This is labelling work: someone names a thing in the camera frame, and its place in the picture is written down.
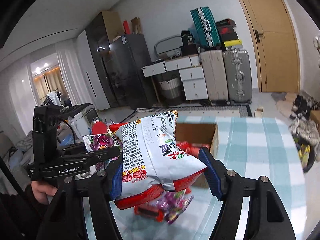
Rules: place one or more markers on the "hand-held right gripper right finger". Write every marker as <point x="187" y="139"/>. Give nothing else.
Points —
<point x="212" y="175"/>

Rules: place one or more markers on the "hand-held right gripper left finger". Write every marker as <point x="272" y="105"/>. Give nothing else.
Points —
<point x="115" y="188"/>

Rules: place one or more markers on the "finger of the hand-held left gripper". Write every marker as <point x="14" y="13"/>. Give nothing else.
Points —
<point x="107" y="155"/>

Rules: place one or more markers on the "small purple grape packet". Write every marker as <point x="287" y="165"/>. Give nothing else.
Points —
<point x="100" y="141"/>

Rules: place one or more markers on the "red snack packet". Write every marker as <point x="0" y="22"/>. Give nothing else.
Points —
<point x="117" y="127"/>
<point x="147" y="212"/>

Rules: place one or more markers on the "large red snack bag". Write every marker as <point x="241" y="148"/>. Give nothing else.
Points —
<point x="190" y="148"/>

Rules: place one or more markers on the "brown cardboard box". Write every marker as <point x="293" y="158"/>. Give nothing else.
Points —
<point x="195" y="132"/>

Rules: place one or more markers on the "white noodle snack bag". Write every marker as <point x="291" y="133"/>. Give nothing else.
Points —
<point x="155" y="155"/>

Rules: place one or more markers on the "large purple gummy packet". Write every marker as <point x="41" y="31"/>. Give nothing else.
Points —
<point x="175" y="205"/>

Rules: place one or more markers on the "person's left forearm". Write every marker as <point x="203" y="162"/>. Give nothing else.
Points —
<point x="17" y="217"/>

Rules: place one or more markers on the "person's left hand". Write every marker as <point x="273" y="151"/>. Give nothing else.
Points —
<point x="42" y="192"/>

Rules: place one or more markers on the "clothes rack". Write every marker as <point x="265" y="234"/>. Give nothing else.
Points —
<point x="53" y="98"/>

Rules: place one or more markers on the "dark cloth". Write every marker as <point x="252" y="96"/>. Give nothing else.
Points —
<point x="80" y="108"/>

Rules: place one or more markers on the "blue checked tablecloth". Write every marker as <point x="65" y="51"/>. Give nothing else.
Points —
<point x="262" y="155"/>

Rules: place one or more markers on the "beige slipper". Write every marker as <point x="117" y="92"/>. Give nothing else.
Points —
<point x="258" y="111"/>

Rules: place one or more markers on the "white curtain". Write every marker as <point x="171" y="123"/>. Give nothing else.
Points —
<point x="67" y="62"/>

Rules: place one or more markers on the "dark grey refrigerator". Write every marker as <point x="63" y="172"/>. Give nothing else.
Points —
<point x="130" y="72"/>

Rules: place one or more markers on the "grey white laundry basket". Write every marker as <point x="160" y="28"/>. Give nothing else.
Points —
<point x="170" y="91"/>

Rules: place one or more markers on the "white drawer desk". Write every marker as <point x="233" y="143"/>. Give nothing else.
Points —
<point x="193" y="82"/>

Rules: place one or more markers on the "beige suitcase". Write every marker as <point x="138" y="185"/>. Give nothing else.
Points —
<point x="213" y="77"/>

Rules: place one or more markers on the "tall black cabinet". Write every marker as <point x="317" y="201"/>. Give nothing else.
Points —
<point x="97" y="55"/>

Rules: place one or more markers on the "silver suitcase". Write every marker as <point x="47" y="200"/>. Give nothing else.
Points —
<point x="237" y="76"/>

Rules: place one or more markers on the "pile of shoes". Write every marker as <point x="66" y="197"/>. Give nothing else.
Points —
<point x="303" y="127"/>

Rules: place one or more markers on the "grey beige doormat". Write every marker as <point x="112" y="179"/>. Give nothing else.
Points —
<point x="285" y="100"/>

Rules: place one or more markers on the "small cardboard box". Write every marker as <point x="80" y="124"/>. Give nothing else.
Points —
<point x="315" y="116"/>

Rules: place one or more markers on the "arched mirror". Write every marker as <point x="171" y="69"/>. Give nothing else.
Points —
<point x="166" y="45"/>

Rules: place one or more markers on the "red paper bag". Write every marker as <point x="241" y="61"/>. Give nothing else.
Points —
<point x="126" y="27"/>

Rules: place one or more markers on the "flat cardboard sheet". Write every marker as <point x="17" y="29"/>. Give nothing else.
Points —
<point x="112" y="25"/>

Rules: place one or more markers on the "brown paper bag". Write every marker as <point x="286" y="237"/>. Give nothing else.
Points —
<point x="135" y="26"/>

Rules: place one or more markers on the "black paper bag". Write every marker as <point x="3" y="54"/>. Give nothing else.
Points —
<point x="187" y="38"/>

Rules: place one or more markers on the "red black shoe box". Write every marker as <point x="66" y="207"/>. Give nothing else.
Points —
<point x="227" y="30"/>

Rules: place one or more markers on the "teal suitcase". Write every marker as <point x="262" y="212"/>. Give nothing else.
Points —
<point x="203" y="27"/>

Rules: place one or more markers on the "wooden door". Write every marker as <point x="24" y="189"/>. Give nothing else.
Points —
<point x="272" y="35"/>

